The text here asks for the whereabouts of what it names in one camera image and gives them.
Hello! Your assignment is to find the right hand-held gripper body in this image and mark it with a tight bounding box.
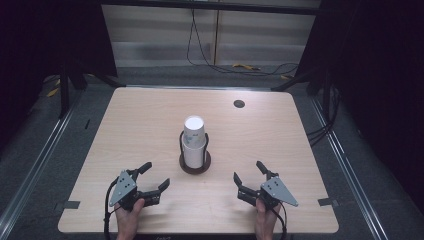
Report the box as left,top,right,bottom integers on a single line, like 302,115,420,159
237,175,300,212

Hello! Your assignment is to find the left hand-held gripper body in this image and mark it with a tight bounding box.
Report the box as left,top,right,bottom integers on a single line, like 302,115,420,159
108,168,162,212

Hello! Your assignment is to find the black wire cup holder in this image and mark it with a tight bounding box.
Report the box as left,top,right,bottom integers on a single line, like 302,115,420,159
178,130,212,175

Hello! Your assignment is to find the floral print paper cup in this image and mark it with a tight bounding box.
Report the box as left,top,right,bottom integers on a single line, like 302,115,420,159
181,115,207,148

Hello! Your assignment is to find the person's right hand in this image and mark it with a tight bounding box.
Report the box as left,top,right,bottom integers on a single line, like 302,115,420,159
254,198,283,240

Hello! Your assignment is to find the person's left hand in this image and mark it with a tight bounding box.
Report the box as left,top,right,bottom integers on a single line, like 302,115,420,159
114,198,147,240

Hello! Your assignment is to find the black metal stand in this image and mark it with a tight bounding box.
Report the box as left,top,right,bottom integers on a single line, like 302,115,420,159
58,63,118,120
270,66,334,116

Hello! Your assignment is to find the dark curtain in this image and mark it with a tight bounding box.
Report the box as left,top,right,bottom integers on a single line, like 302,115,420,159
0,0,118,149
295,0,424,214

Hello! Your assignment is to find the left hand-held gripper cable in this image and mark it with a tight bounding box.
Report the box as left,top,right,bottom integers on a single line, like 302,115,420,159
103,177,122,240

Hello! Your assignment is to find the hand-held gripper cable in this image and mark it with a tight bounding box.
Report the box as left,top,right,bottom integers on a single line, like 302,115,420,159
274,201,289,240
103,177,122,240

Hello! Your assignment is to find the right hand-held gripper cable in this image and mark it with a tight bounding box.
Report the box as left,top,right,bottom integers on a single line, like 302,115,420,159
274,201,289,240

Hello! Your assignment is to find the aluminium floor rail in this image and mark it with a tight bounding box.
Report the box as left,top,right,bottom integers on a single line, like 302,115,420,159
0,108,78,232
310,96,389,240

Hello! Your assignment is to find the black floor cable bundle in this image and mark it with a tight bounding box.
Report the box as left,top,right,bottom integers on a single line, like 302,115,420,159
306,85,342,148

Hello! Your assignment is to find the black hanging wall cable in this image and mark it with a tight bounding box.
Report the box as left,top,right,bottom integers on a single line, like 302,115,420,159
185,8,300,77

